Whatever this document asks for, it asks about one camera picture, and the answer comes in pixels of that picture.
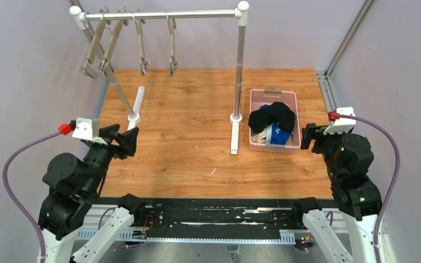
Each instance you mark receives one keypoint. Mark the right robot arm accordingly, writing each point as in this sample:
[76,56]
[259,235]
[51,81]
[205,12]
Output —
[347,157]

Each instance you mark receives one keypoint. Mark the metal clothes rack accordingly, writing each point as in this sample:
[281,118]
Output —
[133,110]

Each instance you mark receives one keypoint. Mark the pink plastic basket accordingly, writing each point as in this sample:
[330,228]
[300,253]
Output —
[260,97]

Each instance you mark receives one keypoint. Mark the empty beige hanger left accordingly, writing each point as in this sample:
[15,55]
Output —
[95,49]

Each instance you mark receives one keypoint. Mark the beige hanger with blue underwear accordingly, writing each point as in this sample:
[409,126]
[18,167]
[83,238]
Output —
[144,63]

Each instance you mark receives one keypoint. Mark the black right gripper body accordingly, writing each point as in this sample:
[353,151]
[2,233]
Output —
[316,136]

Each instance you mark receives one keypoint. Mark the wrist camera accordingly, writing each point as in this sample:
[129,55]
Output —
[340,125]
[86,128]

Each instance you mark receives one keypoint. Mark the blue underwear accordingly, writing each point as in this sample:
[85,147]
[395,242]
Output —
[277,135]

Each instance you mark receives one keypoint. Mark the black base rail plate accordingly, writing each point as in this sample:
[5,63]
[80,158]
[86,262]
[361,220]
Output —
[216,219]

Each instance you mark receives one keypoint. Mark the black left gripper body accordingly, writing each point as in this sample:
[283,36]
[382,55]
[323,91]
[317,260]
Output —
[115,140]

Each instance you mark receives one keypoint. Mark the beige clip hanger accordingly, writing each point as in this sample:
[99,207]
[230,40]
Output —
[105,63]

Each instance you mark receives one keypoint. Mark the black underwear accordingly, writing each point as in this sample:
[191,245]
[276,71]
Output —
[277,112]

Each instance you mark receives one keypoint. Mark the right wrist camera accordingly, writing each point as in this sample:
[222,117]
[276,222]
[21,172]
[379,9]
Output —
[340,125]

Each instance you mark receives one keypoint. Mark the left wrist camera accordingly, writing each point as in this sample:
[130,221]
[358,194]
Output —
[86,128]

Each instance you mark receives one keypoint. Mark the grey white underwear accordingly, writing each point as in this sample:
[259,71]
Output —
[259,138]

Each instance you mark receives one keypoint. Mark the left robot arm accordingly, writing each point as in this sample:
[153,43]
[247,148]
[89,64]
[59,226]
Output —
[73,187]

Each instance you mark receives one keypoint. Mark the beige hanger with black underwear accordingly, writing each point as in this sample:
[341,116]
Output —
[174,63]

